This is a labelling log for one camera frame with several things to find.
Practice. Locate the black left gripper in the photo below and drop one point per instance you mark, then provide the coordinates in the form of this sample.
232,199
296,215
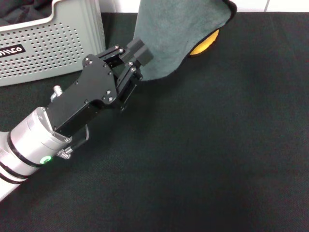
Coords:
91,89

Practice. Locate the yellow and grey-green towel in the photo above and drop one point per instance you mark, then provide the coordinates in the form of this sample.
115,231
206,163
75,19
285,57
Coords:
178,36

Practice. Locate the grey perforated storage box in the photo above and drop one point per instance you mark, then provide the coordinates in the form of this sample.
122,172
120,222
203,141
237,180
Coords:
53,46

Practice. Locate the black tablecloth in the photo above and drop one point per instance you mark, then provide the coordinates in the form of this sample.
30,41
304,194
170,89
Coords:
193,157

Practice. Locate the black cloth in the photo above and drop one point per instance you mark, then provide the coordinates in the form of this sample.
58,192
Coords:
21,9

